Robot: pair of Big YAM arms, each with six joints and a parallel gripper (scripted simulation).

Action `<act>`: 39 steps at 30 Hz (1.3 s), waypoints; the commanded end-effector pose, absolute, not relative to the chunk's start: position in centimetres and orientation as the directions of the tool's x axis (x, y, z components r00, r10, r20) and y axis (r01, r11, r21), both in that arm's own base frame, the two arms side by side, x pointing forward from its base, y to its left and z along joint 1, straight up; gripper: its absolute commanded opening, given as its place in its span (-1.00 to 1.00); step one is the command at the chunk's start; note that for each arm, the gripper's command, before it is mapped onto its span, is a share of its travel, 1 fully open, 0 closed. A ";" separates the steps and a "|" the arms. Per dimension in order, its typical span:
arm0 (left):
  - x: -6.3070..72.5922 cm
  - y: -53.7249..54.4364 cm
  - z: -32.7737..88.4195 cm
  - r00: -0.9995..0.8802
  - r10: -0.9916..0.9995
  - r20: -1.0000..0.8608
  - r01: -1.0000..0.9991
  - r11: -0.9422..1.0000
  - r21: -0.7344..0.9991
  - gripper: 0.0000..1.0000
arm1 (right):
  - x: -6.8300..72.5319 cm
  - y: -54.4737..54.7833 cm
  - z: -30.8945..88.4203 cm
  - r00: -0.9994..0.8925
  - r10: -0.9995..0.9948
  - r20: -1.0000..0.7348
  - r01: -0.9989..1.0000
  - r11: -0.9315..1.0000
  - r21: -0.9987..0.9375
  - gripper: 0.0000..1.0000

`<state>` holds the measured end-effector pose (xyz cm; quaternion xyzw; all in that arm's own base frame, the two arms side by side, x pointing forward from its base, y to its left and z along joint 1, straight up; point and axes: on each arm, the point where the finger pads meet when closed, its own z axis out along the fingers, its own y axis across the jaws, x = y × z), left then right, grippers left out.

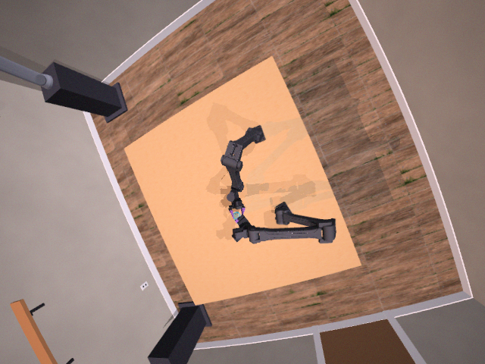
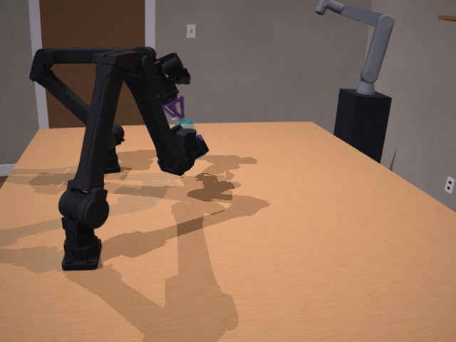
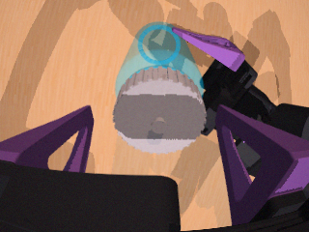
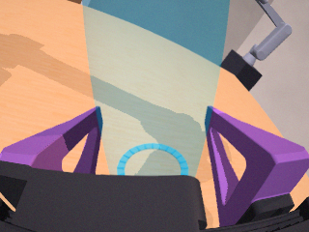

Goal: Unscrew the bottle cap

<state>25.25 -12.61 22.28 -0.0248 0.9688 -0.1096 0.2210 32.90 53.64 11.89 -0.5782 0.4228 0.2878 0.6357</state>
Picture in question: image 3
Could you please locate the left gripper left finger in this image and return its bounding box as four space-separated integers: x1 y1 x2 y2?
0 105 94 173

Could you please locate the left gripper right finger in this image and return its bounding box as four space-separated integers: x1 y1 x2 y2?
215 104 309 225

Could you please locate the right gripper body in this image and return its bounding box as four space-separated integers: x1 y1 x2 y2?
201 59 258 136

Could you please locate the grey ribbed bottle cap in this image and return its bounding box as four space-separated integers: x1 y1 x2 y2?
112 67 207 155

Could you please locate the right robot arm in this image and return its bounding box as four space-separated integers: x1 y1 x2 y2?
231 84 309 177

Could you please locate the translucent blue plastic bottle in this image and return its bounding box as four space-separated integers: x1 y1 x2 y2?
115 21 204 99

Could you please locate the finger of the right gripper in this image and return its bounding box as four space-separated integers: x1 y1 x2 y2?
172 27 245 72

